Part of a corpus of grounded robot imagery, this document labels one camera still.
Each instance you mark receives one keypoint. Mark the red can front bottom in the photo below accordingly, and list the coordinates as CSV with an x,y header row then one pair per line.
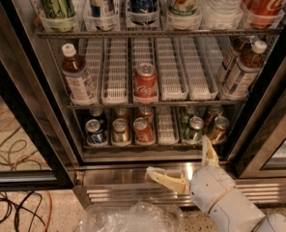
x,y
143,130

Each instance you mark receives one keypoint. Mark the tea bottle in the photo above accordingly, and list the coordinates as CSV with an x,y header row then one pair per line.
x,y
236,48
245,70

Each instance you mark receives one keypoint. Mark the blue pepsi can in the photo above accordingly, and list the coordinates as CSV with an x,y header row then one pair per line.
x,y
95,132
98,113

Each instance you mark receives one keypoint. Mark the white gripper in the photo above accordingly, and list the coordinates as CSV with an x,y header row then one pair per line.
x,y
210,187

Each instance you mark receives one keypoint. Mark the tea bottle left middle shelf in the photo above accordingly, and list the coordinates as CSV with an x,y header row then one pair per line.
x,y
78,76

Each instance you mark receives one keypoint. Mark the green can top shelf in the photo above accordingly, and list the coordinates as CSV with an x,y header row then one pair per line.
x,y
58,9

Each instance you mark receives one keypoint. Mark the orange can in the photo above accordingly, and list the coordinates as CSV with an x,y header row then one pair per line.
x,y
218,130
211,113

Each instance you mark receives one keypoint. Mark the clear plastic bin with bag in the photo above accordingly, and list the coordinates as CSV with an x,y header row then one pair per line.
x,y
139,217

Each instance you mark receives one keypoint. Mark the tea bottle front right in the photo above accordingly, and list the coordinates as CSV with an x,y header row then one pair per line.
x,y
245,70

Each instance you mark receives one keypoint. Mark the brown can rear bottom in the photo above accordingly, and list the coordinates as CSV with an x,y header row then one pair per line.
x,y
121,113

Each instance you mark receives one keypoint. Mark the green can front bottom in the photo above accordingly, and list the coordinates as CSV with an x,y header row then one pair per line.
x,y
194,130

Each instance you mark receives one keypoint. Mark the glass fridge door right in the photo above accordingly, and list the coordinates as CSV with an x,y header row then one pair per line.
x,y
257,144

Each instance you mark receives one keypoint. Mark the glass fridge door left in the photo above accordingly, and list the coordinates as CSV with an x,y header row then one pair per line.
x,y
32,87

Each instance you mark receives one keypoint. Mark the red can rear bottom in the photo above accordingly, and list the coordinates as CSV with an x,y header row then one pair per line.
x,y
146,112

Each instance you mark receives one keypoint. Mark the green can rear bottom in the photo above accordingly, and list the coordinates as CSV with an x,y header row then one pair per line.
x,y
186,113

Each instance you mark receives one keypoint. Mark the brown can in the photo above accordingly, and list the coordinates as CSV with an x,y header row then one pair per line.
x,y
120,131
121,113

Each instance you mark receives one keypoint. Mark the brown can front bottom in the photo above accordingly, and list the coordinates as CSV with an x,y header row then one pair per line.
x,y
120,131

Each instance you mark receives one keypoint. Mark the steel fridge bottom grille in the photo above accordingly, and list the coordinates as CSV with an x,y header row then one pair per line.
x,y
116,185

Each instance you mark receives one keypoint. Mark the tea bottle rear right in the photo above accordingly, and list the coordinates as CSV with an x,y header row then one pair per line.
x,y
236,48

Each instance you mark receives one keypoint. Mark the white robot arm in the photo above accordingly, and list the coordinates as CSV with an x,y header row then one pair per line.
x,y
234,212

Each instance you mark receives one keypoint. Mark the silver blue can top shelf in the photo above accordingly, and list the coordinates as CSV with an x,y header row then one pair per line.
x,y
102,8

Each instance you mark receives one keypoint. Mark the orange can front bottom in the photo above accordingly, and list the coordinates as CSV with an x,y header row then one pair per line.
x,y
218,130

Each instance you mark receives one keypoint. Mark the orange can rear bottom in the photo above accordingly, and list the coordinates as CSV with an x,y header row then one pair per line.
x,y
211,113

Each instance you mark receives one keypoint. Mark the glass fridge door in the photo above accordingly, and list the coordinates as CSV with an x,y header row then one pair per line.
x,y
257,144
32,87

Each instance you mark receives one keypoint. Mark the blue pepsi can front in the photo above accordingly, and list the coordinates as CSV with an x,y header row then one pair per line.
x,y
95,132

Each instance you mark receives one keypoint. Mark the blue pepsi can rear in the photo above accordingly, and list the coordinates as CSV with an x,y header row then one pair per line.
x,y
98,113

